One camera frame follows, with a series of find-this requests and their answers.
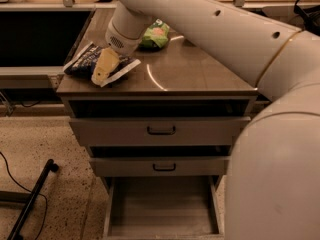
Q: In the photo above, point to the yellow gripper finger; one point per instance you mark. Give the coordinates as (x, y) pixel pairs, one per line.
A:
(106, 64)

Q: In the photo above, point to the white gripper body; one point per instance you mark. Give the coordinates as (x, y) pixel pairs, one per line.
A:
(120, 40)

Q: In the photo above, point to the blue chip bag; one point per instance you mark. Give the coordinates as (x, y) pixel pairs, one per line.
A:
(83, 64)

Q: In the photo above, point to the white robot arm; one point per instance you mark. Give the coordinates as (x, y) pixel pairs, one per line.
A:
(273, 182)

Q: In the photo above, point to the green chip bag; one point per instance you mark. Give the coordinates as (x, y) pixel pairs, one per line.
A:
(156, 36)

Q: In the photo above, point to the middle drawer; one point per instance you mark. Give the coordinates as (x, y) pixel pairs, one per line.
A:
(160, 166)

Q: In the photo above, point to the drawer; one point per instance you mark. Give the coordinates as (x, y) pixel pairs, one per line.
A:
(162, 208)
(160, 166)
(158, 131)

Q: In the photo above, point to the top drawer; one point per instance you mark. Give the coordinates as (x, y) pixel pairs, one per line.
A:
(158, 131)

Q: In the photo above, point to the bottom drawer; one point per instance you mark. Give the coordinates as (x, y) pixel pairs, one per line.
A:
(162, 208)

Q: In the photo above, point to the black floor stand bar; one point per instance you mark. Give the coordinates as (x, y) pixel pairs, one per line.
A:
(26, 199)

